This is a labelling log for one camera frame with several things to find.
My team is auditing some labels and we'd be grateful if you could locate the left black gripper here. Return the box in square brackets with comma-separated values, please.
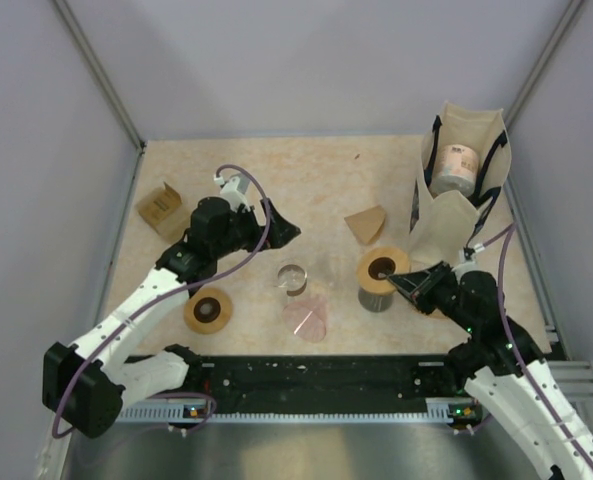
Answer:
[212, 199, 300, 259]

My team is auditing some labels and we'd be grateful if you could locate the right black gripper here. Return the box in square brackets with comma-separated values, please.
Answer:
[387, 260, 478, 333]

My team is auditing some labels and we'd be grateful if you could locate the wooden dripper ring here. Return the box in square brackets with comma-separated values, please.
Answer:
[183, 287, 234, 334]
[355, 245, 411, 292]

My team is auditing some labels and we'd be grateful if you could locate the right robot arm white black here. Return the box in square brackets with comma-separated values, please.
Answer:
[387, 262, 593, 479]

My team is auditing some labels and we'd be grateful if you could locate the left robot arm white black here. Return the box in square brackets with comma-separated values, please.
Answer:
[42, 197, 301, 439]

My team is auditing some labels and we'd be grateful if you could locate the brown paper filter far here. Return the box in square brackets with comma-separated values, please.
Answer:
[344, 205, 387, 245]

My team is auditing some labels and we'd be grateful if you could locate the dark glass carafe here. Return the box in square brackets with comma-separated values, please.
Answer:
[358, 287, 396, 313]

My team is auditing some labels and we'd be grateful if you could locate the clear glass cup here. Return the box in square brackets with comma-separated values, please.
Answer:
[276, 263, 308, 297]

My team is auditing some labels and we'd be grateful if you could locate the pink paper roll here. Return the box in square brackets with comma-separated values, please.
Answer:
[429, 144, 480, 197]

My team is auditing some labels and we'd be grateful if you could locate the small cardboard box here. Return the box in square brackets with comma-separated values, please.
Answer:
[136, 182, 191, 244]

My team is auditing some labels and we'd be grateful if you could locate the cream canvas tote bag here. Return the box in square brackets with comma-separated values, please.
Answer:
[409, 102, 512, 265]

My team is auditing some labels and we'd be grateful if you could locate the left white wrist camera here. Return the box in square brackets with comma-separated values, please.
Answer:
[214, 174, 250, 211]

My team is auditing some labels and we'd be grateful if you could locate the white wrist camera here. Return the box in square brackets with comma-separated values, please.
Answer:
[459, 246, 478, 269]
[214, 174, 250, 211]

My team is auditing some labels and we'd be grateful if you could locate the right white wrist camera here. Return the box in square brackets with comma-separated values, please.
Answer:
[459, 246, 478, 269]

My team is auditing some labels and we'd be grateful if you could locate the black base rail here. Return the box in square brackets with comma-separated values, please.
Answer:
[135, 353, 482, 415]

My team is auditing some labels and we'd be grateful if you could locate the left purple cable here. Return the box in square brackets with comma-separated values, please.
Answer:
[50, 164, 272, 439]

